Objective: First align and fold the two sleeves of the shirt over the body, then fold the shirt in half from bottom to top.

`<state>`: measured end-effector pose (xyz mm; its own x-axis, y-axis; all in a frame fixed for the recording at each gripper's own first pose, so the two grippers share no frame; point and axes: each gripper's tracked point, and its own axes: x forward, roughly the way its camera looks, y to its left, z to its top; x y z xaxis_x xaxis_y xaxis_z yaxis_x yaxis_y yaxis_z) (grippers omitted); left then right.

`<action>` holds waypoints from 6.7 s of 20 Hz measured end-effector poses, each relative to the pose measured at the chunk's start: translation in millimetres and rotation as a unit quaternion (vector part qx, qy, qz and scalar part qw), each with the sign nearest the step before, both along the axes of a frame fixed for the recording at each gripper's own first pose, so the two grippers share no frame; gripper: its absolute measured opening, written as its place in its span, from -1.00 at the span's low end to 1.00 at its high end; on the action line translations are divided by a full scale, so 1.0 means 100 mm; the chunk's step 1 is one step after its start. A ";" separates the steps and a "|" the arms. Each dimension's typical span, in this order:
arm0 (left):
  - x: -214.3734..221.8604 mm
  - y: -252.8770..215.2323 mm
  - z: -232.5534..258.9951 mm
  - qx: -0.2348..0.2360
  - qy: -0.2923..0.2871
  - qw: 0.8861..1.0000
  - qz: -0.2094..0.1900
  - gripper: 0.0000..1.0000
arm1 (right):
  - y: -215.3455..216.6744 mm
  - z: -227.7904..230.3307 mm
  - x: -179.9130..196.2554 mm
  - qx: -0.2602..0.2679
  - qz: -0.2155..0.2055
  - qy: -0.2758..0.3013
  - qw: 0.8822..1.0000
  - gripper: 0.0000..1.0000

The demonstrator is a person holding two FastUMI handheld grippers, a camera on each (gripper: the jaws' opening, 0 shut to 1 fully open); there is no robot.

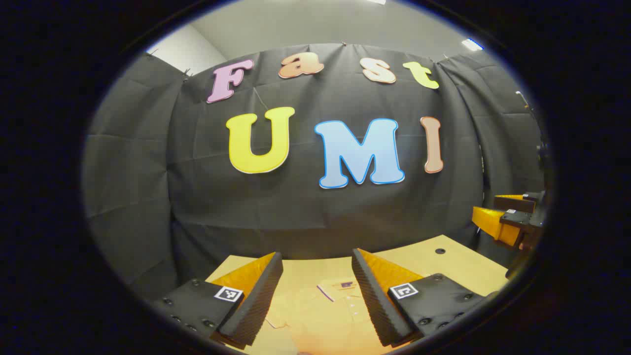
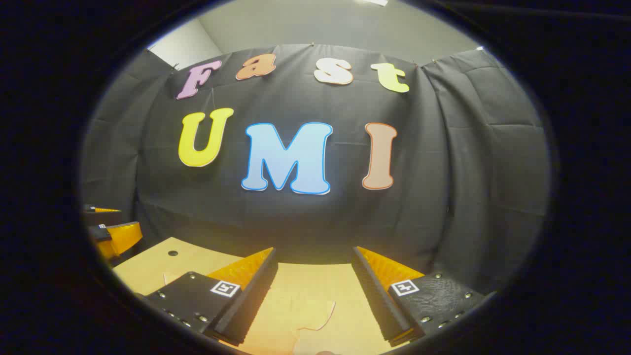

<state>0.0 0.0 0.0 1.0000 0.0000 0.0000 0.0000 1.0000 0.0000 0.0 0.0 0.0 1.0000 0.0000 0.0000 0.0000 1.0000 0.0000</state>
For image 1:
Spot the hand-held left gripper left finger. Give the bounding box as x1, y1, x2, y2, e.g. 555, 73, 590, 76
150, 251, 285, 351

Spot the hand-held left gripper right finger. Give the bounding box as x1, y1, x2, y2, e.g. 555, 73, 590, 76
351, 248, 498, 348

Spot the orange T-shirt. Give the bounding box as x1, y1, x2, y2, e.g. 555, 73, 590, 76
264, 279, 383, 355

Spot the black backdrop cloth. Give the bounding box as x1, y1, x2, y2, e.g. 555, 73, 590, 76
81, 43, 545, 301

